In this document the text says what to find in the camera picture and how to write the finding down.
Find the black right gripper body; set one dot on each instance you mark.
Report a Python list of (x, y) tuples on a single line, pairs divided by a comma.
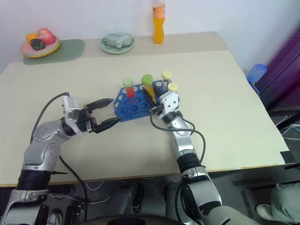
[(157, 109)]

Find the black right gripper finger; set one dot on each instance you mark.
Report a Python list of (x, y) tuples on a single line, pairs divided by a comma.
[(149, 96), (157, 91)]

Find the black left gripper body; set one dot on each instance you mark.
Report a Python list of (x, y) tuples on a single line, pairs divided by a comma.
[(85, 122)]

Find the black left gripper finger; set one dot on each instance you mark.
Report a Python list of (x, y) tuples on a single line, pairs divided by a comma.
[(102, 102), (106, 123)]

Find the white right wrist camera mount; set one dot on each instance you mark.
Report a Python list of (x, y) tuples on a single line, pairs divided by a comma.
[(170, 102)]

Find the yellow tube with green cap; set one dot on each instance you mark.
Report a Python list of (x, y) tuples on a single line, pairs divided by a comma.
[(148, 84)]

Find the pale green plate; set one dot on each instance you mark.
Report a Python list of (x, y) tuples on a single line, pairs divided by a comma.
[(117, 49)]

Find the dark rounded robot housing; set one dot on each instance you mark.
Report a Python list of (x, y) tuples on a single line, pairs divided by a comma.
[(131, 220)]

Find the stack of coloured plates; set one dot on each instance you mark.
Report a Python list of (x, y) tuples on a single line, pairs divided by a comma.
[(47, 50)]

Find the dark green toy fruit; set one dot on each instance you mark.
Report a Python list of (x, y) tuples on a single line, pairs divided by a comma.
[(37, 44)]

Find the checked trouser leg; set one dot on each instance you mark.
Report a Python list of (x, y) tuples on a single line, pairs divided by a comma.
[(287, 201)]

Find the dark purple cabinet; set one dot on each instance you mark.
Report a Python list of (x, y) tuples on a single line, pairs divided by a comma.
[(283, 77)]

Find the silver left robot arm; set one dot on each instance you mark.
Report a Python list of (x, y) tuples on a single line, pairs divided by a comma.
[(39, 150)]

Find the red tube with green cap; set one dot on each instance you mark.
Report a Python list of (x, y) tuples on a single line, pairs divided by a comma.
[(129, 90)]

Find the white shoe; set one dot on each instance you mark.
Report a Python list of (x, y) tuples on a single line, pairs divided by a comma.
[(263, 209)]

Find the blue test tube rack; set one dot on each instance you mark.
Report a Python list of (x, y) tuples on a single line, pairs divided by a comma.
[(131, 105)]

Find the orange toy fruit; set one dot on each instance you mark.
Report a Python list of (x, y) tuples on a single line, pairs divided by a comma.
[(31, 37)]

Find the clear glass bowl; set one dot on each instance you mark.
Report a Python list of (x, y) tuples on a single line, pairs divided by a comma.
[(117, 38)]

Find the orange soda bottle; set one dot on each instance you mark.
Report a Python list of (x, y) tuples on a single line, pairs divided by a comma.
[(159, 28)]

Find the clear tube yellow cap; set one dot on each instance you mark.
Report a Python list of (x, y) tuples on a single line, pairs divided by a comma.
[(167, 76)]

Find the blue water jug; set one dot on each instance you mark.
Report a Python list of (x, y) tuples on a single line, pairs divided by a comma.
[(256, 75)]

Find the green placemat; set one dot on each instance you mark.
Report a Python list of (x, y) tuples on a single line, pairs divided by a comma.
[(70, 50)]

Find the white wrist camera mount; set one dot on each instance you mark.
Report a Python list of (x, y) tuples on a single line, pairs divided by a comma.
[(170, 102), (71, 109)]

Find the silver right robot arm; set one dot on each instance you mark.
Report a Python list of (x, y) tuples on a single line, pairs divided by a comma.
[(185, 143)]

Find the pink red toy food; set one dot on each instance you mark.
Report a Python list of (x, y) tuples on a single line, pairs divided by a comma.
[(46, 35)]

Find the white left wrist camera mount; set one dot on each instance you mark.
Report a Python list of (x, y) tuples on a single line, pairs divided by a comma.
[(71, 109)]

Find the clear tube with cream cap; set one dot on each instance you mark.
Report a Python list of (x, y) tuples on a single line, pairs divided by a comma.
[(173, 87)]

